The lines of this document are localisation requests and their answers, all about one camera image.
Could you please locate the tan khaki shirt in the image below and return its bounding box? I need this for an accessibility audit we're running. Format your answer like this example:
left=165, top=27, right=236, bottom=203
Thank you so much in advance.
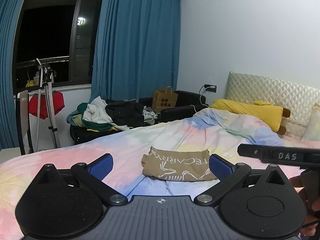
left=142, top=147, right=216, bottom=182

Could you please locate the pile of clothes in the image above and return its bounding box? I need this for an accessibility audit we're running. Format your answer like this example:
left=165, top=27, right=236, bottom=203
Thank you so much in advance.
left=67, top=96, right=158, bottom=132

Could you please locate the yellow plush pillow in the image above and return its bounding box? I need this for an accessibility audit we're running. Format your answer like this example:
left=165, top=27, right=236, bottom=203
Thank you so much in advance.
left=210, top=99, right=291, bottom=135

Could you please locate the quilted cream headboard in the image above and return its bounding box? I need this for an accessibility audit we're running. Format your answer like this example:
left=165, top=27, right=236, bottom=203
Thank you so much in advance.
left=225, top=72, right=319, bottom=139

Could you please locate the red cloth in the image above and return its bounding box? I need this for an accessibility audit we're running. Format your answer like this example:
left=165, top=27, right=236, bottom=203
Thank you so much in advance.
left=29, top=91, right=65, bottom=120

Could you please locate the black sofa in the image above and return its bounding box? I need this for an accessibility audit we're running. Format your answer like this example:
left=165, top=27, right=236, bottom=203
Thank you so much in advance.
left=67, top=90, right=208, bottom=145

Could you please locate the white stool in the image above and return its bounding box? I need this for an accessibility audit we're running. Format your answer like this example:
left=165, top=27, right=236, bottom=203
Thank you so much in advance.
left=0, top=147, right=21, bottom=164

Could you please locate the black silver chair back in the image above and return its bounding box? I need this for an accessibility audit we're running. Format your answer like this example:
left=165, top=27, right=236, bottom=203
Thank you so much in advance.
left=15, top=90, right=34, bottom=155

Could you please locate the brown paper bag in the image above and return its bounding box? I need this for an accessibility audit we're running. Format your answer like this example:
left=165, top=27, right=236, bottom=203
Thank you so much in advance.
left=152, top=86, right=178, bottom=112

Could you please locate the garment steamer stand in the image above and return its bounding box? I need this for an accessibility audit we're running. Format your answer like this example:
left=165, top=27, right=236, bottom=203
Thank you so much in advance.
left=35, top=58, right=61, bottom=152

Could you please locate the right blue curtain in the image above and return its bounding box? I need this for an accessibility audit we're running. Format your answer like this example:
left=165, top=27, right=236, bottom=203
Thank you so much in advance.
left=91, top=0, right=181, bottom=100

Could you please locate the blue curtain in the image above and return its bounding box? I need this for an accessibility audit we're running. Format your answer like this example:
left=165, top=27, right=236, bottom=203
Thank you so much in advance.
left=91, top=0, right=181, bottom=100
left=1, top=0, right=24, bottom=149

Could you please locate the left blue curtain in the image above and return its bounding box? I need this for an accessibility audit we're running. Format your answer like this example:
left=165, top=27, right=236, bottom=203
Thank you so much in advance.
left=1, top=0, right=24, bottom=149

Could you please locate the wall power outlet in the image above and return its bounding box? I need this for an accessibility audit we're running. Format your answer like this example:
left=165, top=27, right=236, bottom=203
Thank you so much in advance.
left=204, top=84, right=217, bottom=93

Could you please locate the window frame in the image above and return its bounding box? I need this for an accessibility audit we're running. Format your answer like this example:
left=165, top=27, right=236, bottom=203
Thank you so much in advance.
left=12, top=0, right=102, bottom=93

